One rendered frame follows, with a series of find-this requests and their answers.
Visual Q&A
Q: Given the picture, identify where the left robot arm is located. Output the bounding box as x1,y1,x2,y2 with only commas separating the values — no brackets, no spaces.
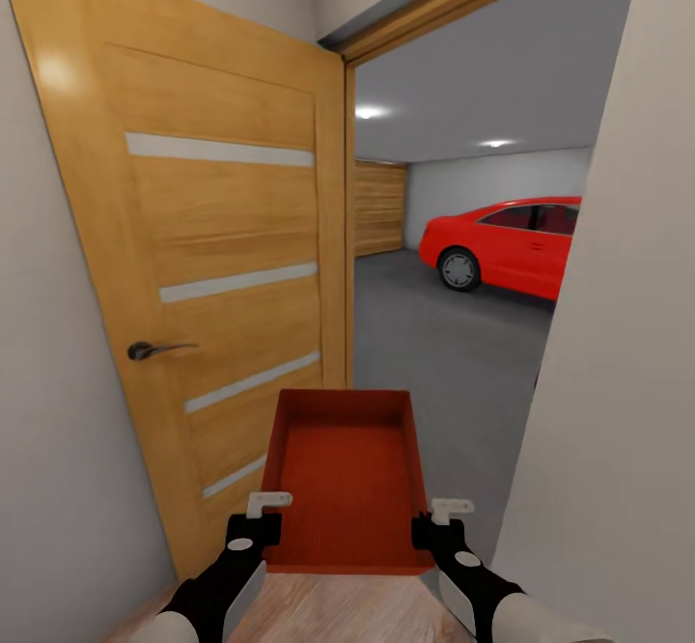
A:
125,491,292,643

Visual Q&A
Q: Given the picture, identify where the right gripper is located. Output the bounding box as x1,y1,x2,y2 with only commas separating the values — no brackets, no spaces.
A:
411,515,465,557

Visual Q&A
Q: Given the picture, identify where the storage box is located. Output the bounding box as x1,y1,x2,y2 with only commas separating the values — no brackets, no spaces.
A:
260,389,437,576

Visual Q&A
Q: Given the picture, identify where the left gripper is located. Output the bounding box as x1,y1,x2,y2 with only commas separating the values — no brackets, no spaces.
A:
225,513,282,545

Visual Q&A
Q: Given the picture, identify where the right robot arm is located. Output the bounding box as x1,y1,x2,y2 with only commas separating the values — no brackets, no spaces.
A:
411,497,623,643

